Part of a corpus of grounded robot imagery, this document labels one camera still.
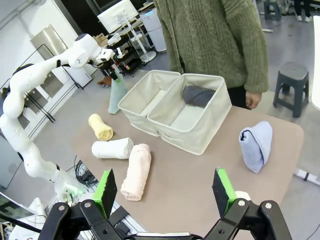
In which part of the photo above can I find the teal towel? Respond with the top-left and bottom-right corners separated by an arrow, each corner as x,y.
107,74 -> 129,115

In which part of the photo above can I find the person's left forearm green sleeve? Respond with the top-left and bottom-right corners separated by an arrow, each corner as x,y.
242,37 -> 270,94

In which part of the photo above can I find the yellow rolled towel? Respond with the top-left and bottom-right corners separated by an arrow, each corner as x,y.
88,113 -> 115,142

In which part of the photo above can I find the white towel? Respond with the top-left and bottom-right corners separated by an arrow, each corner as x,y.
120,143 -> 152,202
91,137 -> 135,160

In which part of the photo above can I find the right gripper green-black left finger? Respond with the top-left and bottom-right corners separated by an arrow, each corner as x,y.
37,167 -> 126,240

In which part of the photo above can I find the dark grey rolled towel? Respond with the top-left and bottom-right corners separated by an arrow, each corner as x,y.
182,85 -> 217,109

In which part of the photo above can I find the cream fabric storage box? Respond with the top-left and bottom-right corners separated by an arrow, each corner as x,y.
117,70 -> 182,137
147,73 -> 233,157

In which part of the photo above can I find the steel sheet panel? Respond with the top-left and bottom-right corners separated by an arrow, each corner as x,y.
29,24 -> 69,61

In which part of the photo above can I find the dark flat screen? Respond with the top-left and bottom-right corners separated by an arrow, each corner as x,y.
0,191 -> 36,224

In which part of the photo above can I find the white computer monitor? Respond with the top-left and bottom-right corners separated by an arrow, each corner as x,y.
96,0 -> 140,35

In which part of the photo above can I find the light blue folded towel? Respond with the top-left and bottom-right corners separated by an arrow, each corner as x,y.
238,121 -> 274,174

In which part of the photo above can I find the brown object on floor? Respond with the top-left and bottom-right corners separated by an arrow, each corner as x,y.
97,75 -> 113,88

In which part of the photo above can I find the white air purifier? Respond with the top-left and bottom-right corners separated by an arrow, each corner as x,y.
139,7 -> 168,53

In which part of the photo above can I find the white floor stand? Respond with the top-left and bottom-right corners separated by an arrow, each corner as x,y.
126,19 -> 156,65

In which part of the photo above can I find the grey plastic stool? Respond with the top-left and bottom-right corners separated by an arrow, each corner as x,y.
263,0 -> 282,22
272,61 -> 310,119

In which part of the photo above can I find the person in green knit sweater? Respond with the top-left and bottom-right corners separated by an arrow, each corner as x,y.
153,0 -> 270,111

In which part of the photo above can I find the black metal rack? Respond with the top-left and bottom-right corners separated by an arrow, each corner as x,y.
24,44 -> 85,124

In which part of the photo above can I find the black cable bundle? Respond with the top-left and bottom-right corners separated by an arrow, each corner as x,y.
73,154 -> 97,187

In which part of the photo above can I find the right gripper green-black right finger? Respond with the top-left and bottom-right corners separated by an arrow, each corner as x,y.
203,167 -> 293,240

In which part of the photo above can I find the white side table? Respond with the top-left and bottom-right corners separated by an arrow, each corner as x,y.
309,14 -> 320,111

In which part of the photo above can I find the person's left hand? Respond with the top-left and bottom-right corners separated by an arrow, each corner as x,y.
245,90 -> 263,110

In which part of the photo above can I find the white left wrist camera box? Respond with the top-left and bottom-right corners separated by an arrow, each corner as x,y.
95,47 -> 124,64

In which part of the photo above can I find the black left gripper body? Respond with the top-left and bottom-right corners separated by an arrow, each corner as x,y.
99,60 -> 117,76

